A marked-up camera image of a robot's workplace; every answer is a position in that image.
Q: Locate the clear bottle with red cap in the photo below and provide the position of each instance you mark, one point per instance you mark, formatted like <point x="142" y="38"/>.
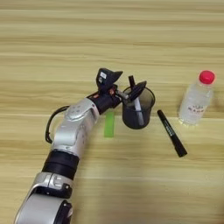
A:
<point x="196" y="102"/>

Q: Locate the white marker with black cap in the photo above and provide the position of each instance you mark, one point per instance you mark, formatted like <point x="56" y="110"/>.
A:
<point x="137" y="106"/>

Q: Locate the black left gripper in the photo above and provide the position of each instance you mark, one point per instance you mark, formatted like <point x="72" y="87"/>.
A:
<point x="106" y="100"/>

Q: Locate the green rectangular block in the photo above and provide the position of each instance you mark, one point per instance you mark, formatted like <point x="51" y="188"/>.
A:
<point x="109" y="125"/>

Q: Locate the black marker pen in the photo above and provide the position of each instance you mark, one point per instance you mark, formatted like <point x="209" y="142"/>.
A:
<point x="172" y="132"/>

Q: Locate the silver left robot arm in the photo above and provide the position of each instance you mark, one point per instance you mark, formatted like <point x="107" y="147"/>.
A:
<point x="71" y="131"/>

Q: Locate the dark translucent plastic cup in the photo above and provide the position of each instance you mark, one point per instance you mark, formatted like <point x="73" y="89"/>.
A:
<point x="131" y="118"/>

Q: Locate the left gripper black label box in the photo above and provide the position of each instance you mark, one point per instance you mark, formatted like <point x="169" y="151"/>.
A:
<point x="103" y="77"/>

